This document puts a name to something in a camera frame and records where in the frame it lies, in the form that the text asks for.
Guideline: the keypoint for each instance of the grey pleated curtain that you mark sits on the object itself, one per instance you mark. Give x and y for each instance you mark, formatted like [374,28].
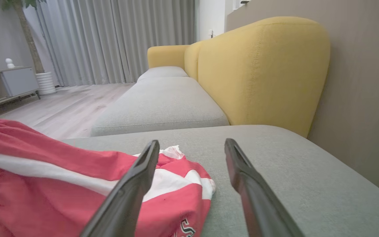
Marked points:
[110,39]

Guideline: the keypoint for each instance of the potted tree with brown trunk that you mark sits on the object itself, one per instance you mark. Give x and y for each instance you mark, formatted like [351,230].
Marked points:
[30,39]

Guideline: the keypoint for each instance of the red white lettered shorts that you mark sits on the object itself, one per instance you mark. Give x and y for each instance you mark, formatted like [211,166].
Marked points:
[44,204]

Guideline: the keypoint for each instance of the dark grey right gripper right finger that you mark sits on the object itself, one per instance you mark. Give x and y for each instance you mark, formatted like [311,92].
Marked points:
[258,204]

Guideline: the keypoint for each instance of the grey sofa seat cushion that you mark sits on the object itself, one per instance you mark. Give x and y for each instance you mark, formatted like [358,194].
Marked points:
[160,105]
[163,71]

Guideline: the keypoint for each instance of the small white figurine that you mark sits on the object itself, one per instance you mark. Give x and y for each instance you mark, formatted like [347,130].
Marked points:
[9,62]

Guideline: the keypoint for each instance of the white ribbed plant pot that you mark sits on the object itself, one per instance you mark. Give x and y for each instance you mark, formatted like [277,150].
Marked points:
[45,84]

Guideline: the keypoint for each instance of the white wall switch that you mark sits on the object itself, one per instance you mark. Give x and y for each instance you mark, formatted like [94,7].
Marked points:
[211,33]

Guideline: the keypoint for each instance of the yellow sofa armrest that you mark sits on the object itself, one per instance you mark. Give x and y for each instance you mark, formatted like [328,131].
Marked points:
[164,56]

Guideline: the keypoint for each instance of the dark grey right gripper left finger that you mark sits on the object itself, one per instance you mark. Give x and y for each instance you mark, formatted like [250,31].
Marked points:
[127,197]

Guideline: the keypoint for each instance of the wide grey sofa ottoman seat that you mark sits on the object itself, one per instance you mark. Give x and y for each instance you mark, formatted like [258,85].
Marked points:
[308,184]

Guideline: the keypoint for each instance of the yellow sofa backrest cushion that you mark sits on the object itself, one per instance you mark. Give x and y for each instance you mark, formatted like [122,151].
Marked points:
[191,61]
[262,72]

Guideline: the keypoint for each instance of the low grey media cabinet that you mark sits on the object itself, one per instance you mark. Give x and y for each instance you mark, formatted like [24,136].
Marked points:
[20,80]

